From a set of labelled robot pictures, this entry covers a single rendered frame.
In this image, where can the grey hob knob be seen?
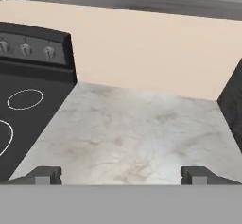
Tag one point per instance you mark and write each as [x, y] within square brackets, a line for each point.
[49, 52]
[3, 46]
[25, 48]

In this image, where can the dark grey tall cupboard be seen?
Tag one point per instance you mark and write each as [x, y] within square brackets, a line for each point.
[232, 108]

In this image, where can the black hob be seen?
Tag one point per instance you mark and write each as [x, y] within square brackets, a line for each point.
[34, 86]

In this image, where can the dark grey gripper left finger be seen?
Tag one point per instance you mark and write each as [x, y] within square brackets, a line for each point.
[44, 175]

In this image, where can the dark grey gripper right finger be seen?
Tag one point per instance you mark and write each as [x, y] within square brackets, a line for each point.
[197, 175]

